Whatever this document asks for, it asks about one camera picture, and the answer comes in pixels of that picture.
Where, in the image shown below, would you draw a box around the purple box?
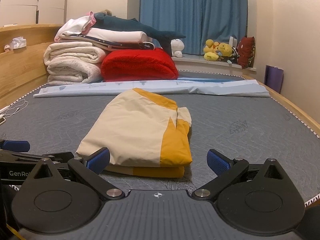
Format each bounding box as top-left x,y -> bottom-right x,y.
264,65 -> 285,95

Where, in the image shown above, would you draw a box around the white plush toy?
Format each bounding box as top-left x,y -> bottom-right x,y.
171,39 -> 185,58

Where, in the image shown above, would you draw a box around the beige and yellow jacket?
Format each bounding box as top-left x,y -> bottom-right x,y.
75,88 -> 193,178

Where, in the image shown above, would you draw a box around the white folded quilt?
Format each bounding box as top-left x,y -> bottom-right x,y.
85,27 -> 153,43

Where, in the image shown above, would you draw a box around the dark blue shark plush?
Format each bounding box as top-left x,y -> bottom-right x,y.
91,12 -> 187,57

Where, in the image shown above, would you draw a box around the dark red cushion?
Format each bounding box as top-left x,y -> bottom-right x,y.
237,36 -> 256,70

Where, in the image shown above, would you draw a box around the wooden headboard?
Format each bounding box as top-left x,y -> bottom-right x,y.
0,24 -> 63,111

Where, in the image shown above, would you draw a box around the light blue folded sheet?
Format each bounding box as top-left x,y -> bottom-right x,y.
33,79 -> 271,98

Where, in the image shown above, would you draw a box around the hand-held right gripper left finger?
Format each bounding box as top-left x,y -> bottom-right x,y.
30,147 -> 126,201

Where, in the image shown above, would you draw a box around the yellow plush toy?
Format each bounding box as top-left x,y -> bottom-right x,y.
203,39 -> 221,62
216,42 -> 232,58

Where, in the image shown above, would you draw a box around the yellow cable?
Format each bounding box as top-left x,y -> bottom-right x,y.
6,225 -> 20,240

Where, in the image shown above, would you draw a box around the navy patterned quilt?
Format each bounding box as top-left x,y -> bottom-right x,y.
60,36 -> 156,52

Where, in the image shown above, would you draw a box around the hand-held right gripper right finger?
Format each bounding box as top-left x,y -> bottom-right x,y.
191,149 -> 287,202

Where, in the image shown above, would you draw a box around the white wardrobe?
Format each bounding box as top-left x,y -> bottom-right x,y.
0,0 -> 70,27

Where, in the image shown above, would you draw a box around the red fleece blanket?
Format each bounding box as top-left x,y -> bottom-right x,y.
101,47 -> 180,83

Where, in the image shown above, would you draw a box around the white and pink clothes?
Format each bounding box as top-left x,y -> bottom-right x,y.
54,11 -> 97,42

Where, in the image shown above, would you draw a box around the window sill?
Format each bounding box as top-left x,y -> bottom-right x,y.
172,55 -> 257,75

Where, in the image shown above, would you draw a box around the wooden bed frame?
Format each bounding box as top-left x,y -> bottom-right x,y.
241,74 -> 320,138

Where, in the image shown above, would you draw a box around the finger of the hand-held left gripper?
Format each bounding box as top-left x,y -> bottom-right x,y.
37,151 -> 75,164
0,140 -> 31,153

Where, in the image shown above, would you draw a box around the blue curtain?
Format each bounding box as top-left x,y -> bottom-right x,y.
139,0 -> 248,56

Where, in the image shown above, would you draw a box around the small white device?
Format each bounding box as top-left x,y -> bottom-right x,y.
229,36 -> 238,55

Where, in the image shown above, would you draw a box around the white charging cable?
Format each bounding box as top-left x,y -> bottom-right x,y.
0,99 -> 30,117

